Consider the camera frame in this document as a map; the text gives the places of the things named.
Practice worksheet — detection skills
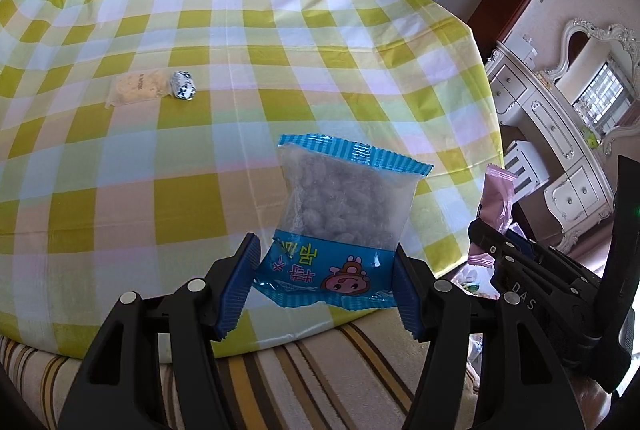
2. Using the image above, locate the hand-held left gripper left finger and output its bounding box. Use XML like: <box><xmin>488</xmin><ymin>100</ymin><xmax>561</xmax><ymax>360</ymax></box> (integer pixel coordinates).
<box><xmin>59</xmin><ymin>233</ymin><xmax>262</xmax><ymax>430</ymax></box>

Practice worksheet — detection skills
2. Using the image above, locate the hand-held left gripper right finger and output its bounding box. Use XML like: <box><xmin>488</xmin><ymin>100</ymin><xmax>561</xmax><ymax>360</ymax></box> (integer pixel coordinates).
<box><xmin>392</xmin><ymin>246</ymin><xmax>571</xmax><ymax>430</ymax></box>

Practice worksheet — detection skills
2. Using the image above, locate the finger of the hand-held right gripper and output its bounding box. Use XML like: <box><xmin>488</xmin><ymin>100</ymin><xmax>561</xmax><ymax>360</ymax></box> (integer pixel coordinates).
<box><xmin>491</xmin><ymin>254</ymin><xmax>562</xmax><ymax>317</ymax></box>
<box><xmin>467</xmin><ymin>217</ymin><xmax>538</xmax><ymax>264</ymax></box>

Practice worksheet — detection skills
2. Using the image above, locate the pink snack packet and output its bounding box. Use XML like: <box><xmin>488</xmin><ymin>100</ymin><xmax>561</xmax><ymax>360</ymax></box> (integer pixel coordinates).
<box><xmin>467</xmin><ymin>164</ymin><xmax>516</xmax><ymax>268</ymax></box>

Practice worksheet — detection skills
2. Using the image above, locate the blue clear snack packet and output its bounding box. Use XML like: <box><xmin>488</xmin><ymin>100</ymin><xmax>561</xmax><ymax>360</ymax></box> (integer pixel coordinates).
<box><xmin>252</xmin><ymin>133</ymin><xmax>435</xmax><ymax>311</ymax></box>

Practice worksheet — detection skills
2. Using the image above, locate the yellow green checked tablecloth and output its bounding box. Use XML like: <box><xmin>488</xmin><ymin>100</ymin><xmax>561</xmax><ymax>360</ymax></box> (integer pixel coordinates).
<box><xmin>0</xmin><ymin>0</ymin><xmax>503</xmax><ymax>358</ymax></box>

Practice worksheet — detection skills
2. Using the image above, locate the white ornate dresser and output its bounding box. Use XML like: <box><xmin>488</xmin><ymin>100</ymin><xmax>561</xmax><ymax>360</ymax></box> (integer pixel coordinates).
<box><xmin>484</xmin><ymin>18</ymin><xmax>640</xmax><ymax>256</ymax></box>

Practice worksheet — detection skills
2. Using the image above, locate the black white wrapped candy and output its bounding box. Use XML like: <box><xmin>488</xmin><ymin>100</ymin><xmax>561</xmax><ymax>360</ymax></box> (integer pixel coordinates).
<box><xmin>170</xmin><ymin>70</ymin><xmax>197</xmax><ymax>102</ymax></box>

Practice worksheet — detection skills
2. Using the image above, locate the clear cracker packet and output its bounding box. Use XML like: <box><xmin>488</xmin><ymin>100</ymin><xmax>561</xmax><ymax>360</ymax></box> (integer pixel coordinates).
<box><xmin>107</xmin><ymin>66</ymin><xmax>171</xmax><ymax>107</ymax></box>

